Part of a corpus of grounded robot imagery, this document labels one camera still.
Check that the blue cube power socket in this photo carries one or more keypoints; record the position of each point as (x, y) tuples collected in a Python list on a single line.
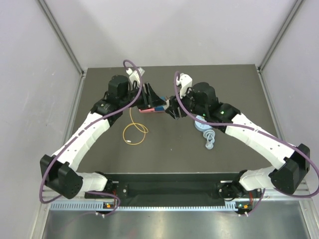
[(160, 108)]

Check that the white square power adapter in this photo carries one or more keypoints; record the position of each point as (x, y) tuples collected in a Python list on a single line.
[(167, 103)]

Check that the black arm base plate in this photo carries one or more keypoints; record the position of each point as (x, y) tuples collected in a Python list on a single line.
[(166, 187)]

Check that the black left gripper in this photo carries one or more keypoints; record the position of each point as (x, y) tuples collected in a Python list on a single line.
[(150, 99)]

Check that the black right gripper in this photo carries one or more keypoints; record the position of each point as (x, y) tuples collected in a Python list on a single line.
[(174, 102)]

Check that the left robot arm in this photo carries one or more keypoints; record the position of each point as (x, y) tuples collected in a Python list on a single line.
[(59, 170)]

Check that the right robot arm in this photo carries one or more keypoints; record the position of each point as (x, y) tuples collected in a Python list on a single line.
[(289, 163)]

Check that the pink triangular power strip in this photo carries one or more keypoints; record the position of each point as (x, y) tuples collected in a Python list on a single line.
[(147, 110)]

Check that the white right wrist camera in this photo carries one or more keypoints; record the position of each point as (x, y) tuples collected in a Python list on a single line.
[(183, 82)]

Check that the round light blue power strip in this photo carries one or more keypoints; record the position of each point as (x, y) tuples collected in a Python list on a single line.
[(201, 126)]

